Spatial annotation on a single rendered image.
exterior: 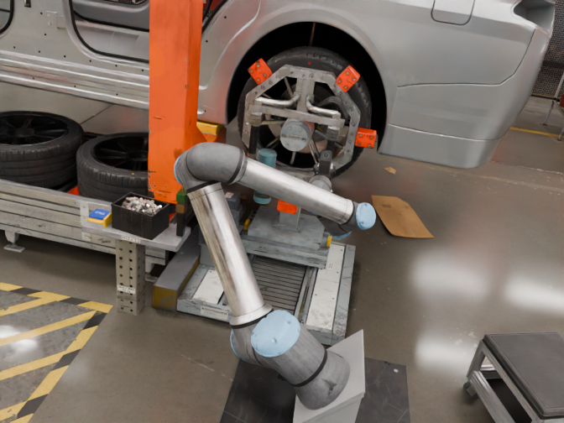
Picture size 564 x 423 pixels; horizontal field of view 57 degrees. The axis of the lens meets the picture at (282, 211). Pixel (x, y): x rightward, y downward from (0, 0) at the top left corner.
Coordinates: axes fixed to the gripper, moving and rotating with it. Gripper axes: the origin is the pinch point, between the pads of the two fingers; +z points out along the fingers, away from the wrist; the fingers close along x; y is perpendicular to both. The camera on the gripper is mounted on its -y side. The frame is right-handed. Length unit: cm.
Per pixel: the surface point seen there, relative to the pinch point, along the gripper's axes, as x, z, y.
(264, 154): -29.7, 17.9, 9.4
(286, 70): -26.6, 30.2, -27.9
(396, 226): 49, 116, 82
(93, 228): -91, -29, 38
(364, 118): 12.2, 38.8, -9.8
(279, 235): -19, 36, 61
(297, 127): -16.2, 16.0, -6.9
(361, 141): 12.7, 30.4, -1.3
